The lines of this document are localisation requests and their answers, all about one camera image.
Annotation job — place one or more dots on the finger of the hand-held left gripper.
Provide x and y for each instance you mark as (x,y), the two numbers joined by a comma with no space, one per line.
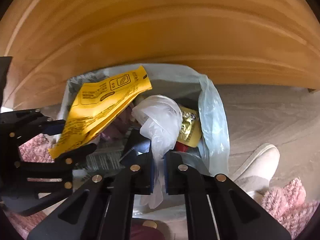
(30,125)
(60,170)

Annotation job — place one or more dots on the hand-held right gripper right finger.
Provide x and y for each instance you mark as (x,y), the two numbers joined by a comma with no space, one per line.
(167,177)

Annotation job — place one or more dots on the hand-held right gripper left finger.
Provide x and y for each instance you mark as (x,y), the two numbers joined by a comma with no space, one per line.
(152,177)

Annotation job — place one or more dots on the red snack packet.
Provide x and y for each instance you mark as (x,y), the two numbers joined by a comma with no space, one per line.
(182,147)

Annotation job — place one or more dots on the dark blue box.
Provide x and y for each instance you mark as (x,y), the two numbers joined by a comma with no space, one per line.
(140,142)

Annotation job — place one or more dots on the clear plastic container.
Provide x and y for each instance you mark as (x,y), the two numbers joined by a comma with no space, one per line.
(100,156)

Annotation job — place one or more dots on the gold yellow snack packet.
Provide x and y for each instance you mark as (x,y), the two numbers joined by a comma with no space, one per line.
(188,130)

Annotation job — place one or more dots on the white plastic bag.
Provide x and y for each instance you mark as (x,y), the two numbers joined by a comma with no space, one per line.
(160,120)

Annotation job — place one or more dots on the purple cloth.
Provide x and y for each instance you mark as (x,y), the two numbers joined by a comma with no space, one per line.
(112,132)

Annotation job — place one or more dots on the yellow wrapper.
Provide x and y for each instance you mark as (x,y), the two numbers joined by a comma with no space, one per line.
(100,105)

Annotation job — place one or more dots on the clear plastic bin liner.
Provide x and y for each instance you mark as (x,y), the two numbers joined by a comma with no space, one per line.
(212,120)

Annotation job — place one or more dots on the pink fluffy rug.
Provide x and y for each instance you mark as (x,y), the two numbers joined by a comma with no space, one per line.
(287,205)

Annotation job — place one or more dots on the wooden bed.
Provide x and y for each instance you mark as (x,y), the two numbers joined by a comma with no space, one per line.
(160,30)

